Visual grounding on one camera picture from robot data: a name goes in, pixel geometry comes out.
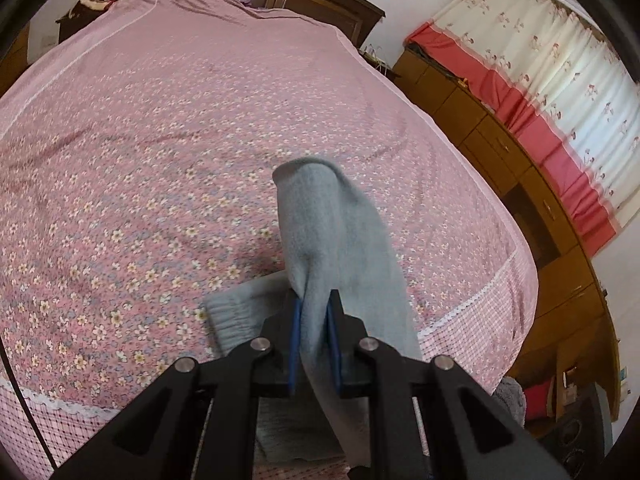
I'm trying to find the nightstand with cables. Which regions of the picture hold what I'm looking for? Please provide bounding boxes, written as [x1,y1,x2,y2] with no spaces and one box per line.
[357,45,401,80]

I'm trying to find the grey fluffy cloth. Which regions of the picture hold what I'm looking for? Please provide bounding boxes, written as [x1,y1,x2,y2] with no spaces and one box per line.
[495,377,526,426]

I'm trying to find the black speaker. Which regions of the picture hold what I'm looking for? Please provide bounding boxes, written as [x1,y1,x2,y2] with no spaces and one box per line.
[537,385,613,480]

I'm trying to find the black cable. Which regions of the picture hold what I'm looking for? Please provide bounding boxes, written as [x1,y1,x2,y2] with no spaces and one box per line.
[0,340,56,476]

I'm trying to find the red item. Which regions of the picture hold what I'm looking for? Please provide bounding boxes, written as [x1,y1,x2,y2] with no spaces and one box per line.
[520,380,556,421]

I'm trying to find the cream and red curtain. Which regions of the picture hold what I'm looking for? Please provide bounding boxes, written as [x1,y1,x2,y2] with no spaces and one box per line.
[405,0,640,256]

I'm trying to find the pink floral bedspread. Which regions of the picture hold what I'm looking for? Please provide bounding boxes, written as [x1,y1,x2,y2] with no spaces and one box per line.
[0,0,540,480]

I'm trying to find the wooden wardrobe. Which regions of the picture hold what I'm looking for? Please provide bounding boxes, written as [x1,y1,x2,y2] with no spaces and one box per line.
[0,25,31,96]

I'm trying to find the dark wooden nightstand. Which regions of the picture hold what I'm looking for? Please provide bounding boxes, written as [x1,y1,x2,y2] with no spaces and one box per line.
[56,2,108,43]

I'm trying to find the grey pants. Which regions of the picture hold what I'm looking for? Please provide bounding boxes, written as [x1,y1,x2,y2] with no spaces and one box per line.
[204,157,426,466]

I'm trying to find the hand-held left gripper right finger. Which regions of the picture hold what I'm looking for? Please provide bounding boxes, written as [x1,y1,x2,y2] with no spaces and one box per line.
[326,289,571,480]

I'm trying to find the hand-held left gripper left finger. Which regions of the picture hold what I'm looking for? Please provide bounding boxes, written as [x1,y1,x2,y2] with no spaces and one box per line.
[50,294,303,480]

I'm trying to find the long wooden cabinet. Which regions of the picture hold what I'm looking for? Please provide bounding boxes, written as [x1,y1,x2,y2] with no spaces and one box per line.
[392,45,621,426]

